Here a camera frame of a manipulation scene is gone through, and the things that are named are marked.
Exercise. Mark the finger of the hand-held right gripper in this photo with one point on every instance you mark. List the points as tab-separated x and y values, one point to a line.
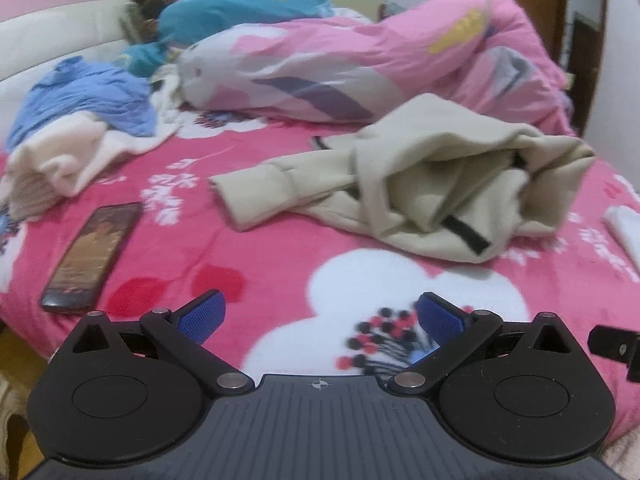
612	342

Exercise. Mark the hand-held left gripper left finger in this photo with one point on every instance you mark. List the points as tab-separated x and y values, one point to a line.
202	312

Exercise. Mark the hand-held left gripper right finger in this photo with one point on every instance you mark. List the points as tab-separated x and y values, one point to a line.
440	317

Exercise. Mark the beige zip hoodie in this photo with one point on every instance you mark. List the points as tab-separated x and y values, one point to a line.
400	160

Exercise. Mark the pink floral bed sheet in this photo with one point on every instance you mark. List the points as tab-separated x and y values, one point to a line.
250	260

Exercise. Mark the white folded garment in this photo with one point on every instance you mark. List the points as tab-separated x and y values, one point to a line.
625	232

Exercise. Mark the black smartphone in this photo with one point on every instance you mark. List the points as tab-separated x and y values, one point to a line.
90	255

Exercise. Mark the cream fleece garment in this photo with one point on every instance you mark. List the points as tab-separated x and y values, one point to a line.
60	155

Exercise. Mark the blue crumpled garment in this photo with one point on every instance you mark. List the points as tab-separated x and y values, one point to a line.
85	95

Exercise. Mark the pink printed duvet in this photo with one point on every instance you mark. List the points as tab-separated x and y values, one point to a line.
350	55

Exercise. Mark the teal printed blanket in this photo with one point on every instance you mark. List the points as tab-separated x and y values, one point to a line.
225	5

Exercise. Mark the pink and white padded headboard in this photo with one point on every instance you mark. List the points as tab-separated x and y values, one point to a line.
50	35

